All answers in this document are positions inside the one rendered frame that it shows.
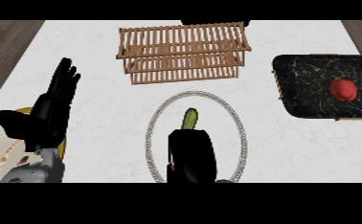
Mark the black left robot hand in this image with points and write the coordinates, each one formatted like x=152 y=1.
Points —
x=49 y=119

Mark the red bell pepper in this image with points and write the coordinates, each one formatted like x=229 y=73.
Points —
x=343 y=90

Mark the black marble cutting board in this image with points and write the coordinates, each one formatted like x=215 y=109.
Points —
x=306 y=84

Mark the wooden slatted tiered shelf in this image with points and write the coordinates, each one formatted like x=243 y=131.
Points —
x=183 y=47

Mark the green cucumber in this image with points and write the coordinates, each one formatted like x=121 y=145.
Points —
x=189 y=118

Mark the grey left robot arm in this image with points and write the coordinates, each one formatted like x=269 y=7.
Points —
x=28 y=173

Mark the white oval beaded-rim placemat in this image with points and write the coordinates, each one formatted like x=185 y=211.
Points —
x=231 y=129

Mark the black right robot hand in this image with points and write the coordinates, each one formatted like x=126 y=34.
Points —
x=192 y=156

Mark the red can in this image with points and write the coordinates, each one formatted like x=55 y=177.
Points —
x=170 y=166

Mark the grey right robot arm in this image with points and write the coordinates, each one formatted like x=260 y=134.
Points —
x=223 y=181

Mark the yellow-rimmed pale plate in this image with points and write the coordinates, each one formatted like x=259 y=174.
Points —
x=8 y=145

